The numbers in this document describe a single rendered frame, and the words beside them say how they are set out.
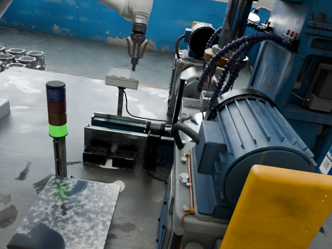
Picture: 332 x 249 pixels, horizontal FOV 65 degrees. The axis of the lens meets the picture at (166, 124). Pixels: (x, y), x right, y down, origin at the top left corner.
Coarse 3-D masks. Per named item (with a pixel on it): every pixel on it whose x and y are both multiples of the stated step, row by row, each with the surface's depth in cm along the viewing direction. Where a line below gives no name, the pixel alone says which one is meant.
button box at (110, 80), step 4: (108, 76) 136; (112, 76) 136; (108, 80) 136; (112, 80) 137; (116, 80) 137; (120, 80) 137; (124, 80) 137; (128, 80) 137; (132, 80) 137; (136, 80) 137; (108, 84) 137; (112, 84) 137; (116, 84) 137; (120, 84) 137; (124, 84) 137; (128, 84) 137; (132, 84) 137; (136, 84) 137; (132, 88) 137; (136, 88) 137
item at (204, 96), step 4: (204, 92) 117; (208, 92) 119; (212, 92) 119; (200, 96) 119; (204, 96) 118; (208, 96) 120; (200, 100) 118; (204, 100) 110; (208, 100) 110; (204, 104) 111; (208, 104) 111; (204, 108) 112; (200, 112) 113
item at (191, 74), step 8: (184, 72) 145; (192, 72) 138; (200, 72) 137; (192, 80) 133; (208, 80) 133; (216, 80) 140; (176, 88) 139; (184, 88) 135; (192, 88) 135; (208, 88) 135; (176, 96) 138; (184, 96) 137; (192, 96) 134
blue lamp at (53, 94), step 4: (48, 88) 81; (60, 88) 87; (64, 88) 83; (48, 92) 81; (52, 92) 81; (56, 92) 81; (60, 92) 82; (64, 92) 84; (48, 96) 82; (52, 96) 82; (56, 96) 82; (60, 96) 83; (64, 96) 84; (48, 100) 83; (52, 100) 82; (56, 100) 83; (60, 100) 83
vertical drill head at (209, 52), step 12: (228, 0) 97; (240, 0) 92; (228, 12) 96; (240, 12) 94; (228, 24) 97; (240, 24) 96; (228, 36) 98; (240, 36) 98; (216, 48) 102; (228, 60) 98
